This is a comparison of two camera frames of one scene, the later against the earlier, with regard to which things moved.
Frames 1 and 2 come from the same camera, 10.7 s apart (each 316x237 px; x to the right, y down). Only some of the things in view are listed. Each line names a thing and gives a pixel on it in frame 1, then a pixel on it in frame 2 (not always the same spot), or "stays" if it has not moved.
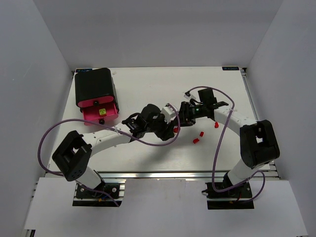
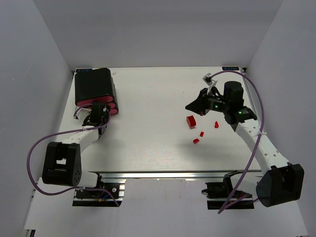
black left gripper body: (165, 128) to (99, 108)
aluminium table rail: (174, 175) stays
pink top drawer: (96, 101) stays
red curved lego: (195, 140) stays
